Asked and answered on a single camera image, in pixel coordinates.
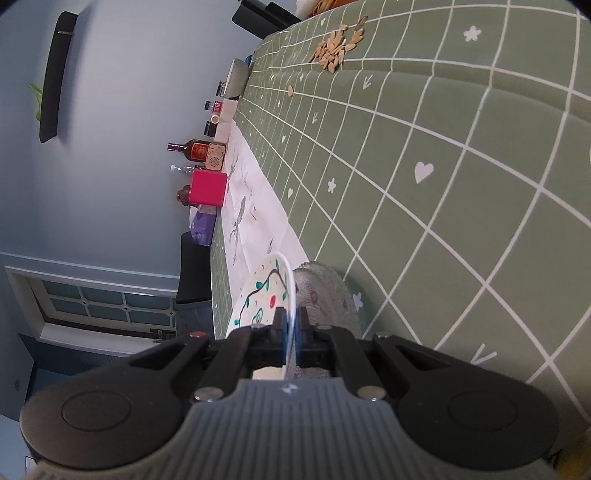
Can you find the small beige radio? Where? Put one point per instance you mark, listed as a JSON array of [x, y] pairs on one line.
[[216, 156]]

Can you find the green leaf decoration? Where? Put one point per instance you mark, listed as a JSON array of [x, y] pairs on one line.
[[37, 99]]

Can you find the black jar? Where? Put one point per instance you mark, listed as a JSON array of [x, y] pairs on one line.
[[210, 129]]

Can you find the clear water bottle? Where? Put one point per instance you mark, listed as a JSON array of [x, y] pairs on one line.
[[184, 169]]

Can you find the white painted plate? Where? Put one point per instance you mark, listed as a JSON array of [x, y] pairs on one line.
[[263, 295]]

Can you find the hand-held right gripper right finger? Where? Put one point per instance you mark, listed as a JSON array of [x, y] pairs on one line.
[[302, 334]]

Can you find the red-label ink bottle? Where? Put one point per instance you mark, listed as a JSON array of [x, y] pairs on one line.
[[212, 106]]

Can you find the purple tissue pack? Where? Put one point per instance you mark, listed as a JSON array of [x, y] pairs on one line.
[[202, 226]]

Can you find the pink box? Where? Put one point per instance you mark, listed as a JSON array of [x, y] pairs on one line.
[[208, 188]]

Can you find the glass jar dark lid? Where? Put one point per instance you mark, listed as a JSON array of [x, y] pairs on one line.
[[222, 89]]

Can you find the brown liquor bottle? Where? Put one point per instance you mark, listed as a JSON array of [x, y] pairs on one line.
[[194, 150]]

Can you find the cream ceramic bowl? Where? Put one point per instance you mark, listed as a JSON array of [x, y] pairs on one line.
[[236, 78]]

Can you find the white box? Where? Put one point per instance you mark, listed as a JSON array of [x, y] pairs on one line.
[[224, 130], [229, 110]]

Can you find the brown figurine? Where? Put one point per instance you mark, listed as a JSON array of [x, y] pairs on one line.
[[183, 194]]

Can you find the pile of pale seeds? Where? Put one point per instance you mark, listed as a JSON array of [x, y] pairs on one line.
[[332, 48]]

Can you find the green checked tablecloth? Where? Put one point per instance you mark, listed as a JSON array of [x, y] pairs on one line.
[[461, 230]]

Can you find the glass-paned door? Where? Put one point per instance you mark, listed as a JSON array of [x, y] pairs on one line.
[[92, 304]]

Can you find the dark wall-mounted unit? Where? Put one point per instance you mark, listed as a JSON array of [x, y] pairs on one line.
[[55, 78]]

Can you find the white cloth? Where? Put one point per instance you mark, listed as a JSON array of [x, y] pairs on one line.
[[302, 5]]

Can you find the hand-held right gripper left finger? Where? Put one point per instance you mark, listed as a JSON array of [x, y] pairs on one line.
[[280, 334]]

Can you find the clear floral glass plate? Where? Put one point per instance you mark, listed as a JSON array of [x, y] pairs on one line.
[[323, 295]]

